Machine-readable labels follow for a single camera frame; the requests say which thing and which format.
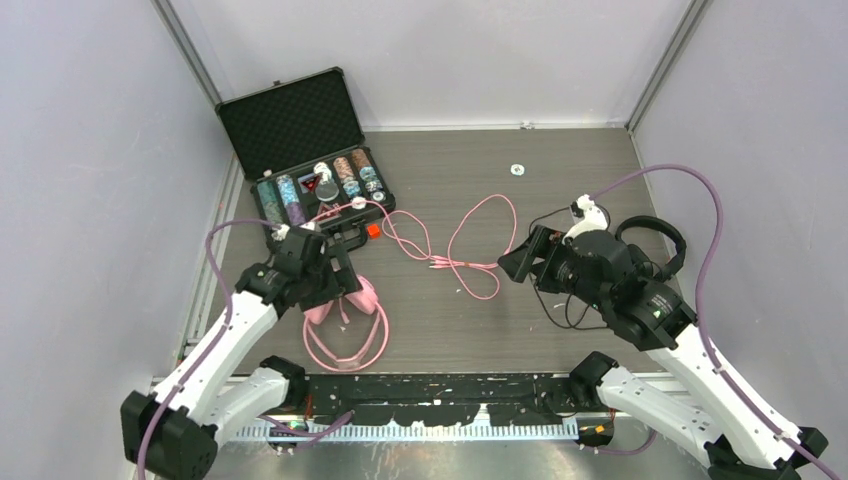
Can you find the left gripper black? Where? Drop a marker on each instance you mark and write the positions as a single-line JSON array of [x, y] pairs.
[[341, 281]]

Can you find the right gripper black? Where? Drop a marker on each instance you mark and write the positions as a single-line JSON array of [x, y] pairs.
[[543, 242]]

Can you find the pink headphones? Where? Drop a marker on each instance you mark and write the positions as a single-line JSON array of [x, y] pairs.
[[367, 302]]

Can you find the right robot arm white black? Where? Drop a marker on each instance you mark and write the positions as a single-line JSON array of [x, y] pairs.
[[726, 427]]

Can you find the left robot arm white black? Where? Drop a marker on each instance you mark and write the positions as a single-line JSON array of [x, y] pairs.
[[176, 430]]

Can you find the black headphones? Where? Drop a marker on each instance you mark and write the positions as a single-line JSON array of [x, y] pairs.
[[652, 248]]

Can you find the small orange cube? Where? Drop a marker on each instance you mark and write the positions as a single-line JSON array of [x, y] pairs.
[[373, 231]]

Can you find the black poker chip case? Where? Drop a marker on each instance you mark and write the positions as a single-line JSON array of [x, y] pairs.
[[301, 145]]

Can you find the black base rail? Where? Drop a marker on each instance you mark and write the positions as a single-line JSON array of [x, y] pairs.
[[442, 400]]

